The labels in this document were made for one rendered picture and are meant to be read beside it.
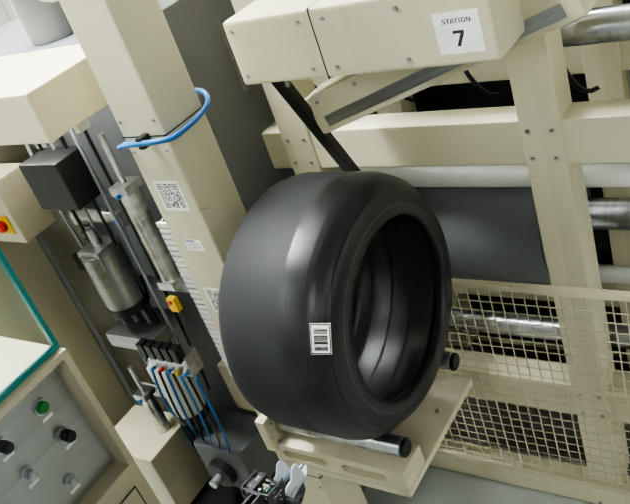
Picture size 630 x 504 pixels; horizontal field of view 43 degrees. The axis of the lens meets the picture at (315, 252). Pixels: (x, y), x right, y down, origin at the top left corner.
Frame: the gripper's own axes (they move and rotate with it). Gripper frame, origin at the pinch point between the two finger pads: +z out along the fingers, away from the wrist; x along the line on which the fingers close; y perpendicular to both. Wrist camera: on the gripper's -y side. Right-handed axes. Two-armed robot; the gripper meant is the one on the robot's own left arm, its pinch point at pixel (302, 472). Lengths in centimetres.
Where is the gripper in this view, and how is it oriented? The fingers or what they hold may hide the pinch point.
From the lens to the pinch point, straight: 168.5
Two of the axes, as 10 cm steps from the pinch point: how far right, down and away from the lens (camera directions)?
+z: 5.3, -4.8, 7.0
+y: -2.4, -8.8, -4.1
